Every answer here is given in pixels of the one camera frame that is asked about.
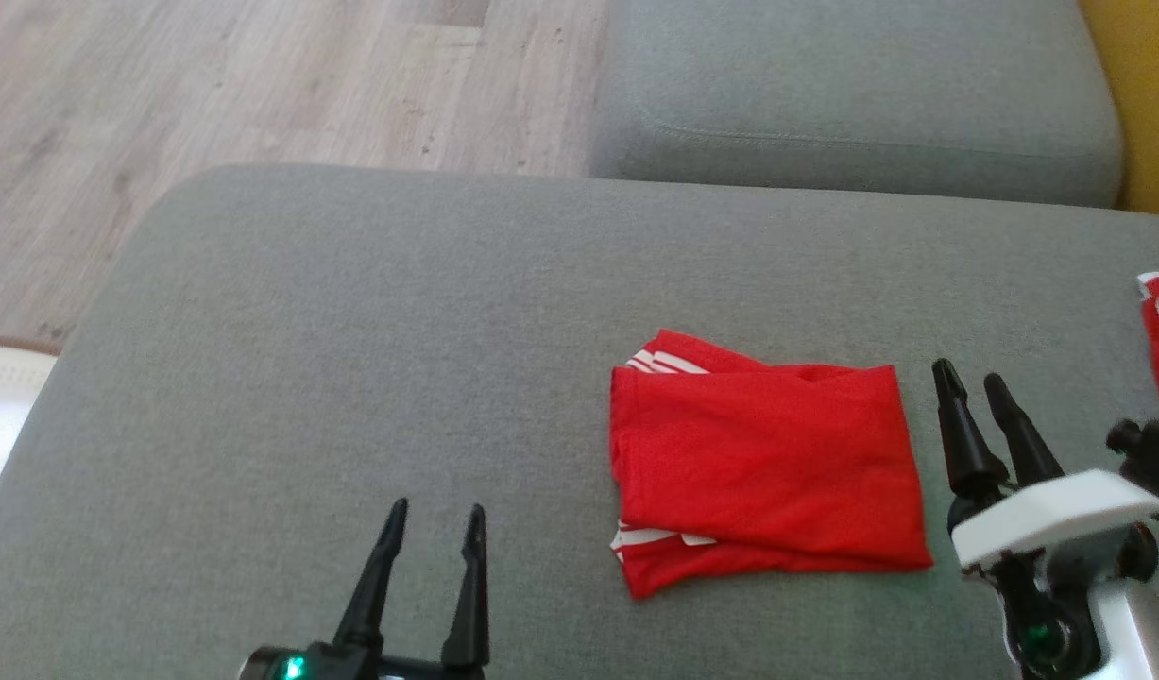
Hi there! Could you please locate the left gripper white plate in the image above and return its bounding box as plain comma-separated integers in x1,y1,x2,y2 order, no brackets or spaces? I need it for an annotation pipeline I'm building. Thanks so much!
239,498,491,680

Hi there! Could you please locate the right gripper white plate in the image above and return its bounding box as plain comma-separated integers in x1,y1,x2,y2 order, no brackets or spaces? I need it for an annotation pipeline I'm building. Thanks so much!
932,359,1159,679

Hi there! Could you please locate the red shirt white trim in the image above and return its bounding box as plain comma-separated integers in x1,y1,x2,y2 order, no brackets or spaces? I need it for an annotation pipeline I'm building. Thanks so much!
609,329,934,601

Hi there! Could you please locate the small grey sofa cushion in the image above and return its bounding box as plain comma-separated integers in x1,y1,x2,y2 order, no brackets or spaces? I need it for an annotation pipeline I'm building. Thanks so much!
588,0,1123,209

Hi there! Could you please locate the white object with brown rim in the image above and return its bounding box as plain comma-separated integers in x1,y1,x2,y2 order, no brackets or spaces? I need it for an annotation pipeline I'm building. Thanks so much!
0,335,60,525

